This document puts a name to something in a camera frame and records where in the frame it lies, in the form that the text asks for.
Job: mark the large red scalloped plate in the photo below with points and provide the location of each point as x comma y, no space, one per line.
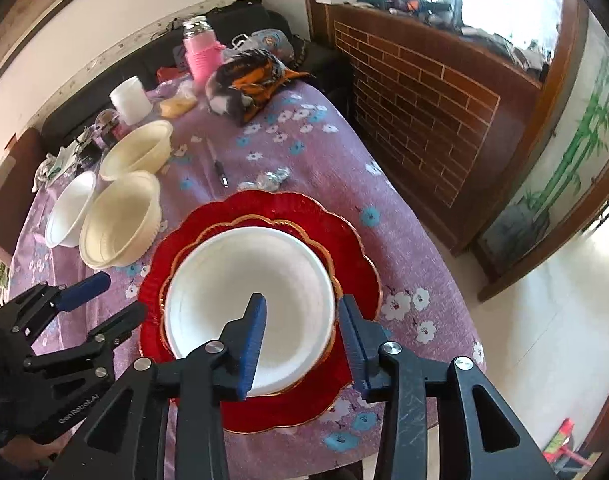
349,260

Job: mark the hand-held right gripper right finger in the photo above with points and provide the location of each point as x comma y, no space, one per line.
352,345

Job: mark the dark clutter pile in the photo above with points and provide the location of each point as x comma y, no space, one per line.
414,0

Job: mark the wooden brick-pattern cabinet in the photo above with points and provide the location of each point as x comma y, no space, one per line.
409,100

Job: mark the white plastic jar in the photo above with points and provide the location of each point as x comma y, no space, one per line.
129,100

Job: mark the white plastic bowl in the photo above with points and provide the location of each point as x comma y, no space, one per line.
69,205
284,285

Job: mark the purple floral tablecloth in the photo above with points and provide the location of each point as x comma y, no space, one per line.
294,150

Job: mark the orange black patterned bag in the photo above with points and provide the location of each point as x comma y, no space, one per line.
254,80

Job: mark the dark pen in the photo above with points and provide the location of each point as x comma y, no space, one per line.
219,167

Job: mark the yellow food bag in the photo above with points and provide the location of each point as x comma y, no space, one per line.
177,105

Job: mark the pink sleeved bottle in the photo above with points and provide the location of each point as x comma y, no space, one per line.
202,57

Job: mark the brown armchair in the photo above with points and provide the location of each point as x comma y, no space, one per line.
14,175

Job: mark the red cloth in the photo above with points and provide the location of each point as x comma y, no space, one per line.
167,75

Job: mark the crumpled foil wrappers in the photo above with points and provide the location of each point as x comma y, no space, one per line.
269,178

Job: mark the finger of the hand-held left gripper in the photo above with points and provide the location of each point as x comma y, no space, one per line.
84,290
119,327

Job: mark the black sofa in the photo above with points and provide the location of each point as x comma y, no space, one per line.
134,67

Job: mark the grey patterned pouch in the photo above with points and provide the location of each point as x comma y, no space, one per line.
269,40

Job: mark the white cloth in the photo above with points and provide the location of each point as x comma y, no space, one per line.
49,170

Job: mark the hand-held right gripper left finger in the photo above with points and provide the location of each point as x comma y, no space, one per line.
252,345

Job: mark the large framed picture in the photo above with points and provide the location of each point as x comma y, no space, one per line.
34,5

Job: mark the cream plastic bowl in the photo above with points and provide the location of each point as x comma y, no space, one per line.
134,152
114,215

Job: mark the bamboo painted panel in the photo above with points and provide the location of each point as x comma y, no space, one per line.
574,160

